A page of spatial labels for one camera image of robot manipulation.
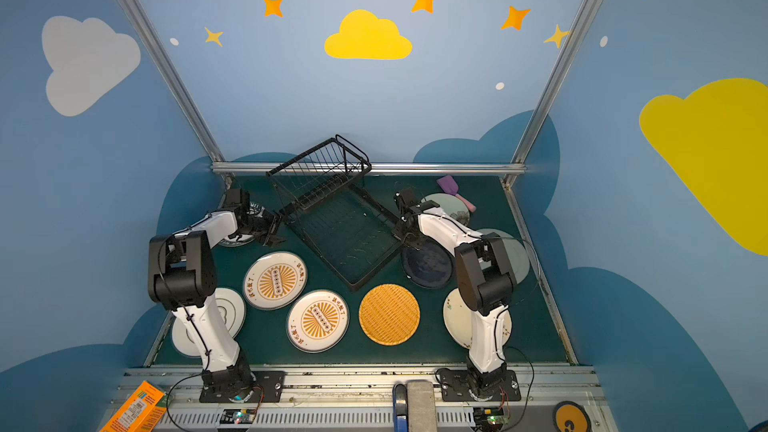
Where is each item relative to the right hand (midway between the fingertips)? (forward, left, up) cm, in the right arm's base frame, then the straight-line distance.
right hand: (401, 236), depth 97 cm
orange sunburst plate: (-15, +39, -5) cm, 43 cm away
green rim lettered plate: (-12, +46, +12) cm, 49 cm away
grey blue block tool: (-46, -4, -3) cm, 47 cm away
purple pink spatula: (+30, -19, -5) cm, 35 cm away
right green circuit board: (-47, -23, -7) cm, 53 cm away
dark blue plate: (-7, -10, -7) cm, 14 cm away
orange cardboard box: (-51, +59, 0) cm, 78 cm away
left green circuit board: (-50, +38, -6) cm, 63 cm away
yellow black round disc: (-46, -43, -7) cm, 63 cm away
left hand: (+2, +36, +2) cm, 36 cm away
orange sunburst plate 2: (-27, +23, -5) cm, 36 cm away
